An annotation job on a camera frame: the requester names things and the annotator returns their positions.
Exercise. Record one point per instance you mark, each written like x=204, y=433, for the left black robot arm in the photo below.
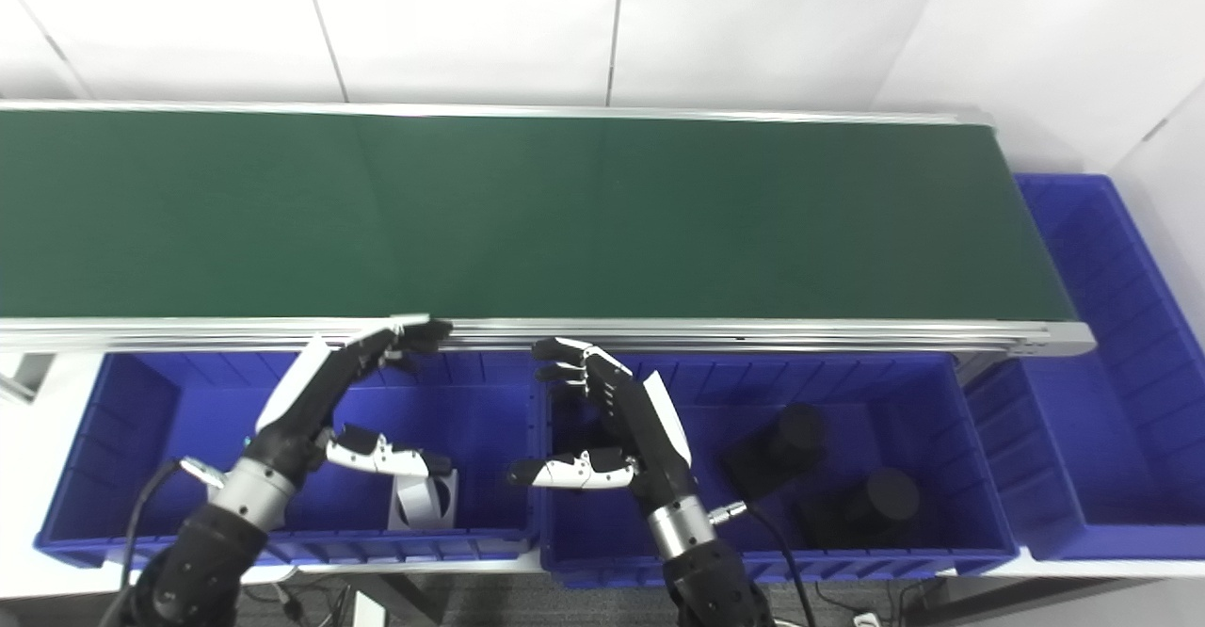
x=207, y=552

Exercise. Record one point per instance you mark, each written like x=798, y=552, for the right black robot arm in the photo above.
x=706, y=570

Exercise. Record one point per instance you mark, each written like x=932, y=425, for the aluminium conveyor leg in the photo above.
x=24, y=373

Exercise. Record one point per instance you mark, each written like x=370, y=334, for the blue bin with black cylinders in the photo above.
x=941, y=439

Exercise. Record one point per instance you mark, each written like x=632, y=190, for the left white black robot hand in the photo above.
x=301, y=401

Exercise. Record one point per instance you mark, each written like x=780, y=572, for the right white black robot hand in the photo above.
x=650, y=439

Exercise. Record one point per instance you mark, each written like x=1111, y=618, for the empty blue bin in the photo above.
x=1111, y=401

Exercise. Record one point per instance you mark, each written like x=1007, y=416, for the blue bin with white parts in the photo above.
x=122, y=458

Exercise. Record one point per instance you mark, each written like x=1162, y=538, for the green conveyor belt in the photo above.
x=659, y=222
x=659, y=333

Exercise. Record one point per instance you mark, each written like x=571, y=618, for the black cylinder part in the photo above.
x=875, y=509
x=791, y=439

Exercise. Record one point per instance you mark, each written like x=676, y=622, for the white square part with hole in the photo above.
x=424, y=505

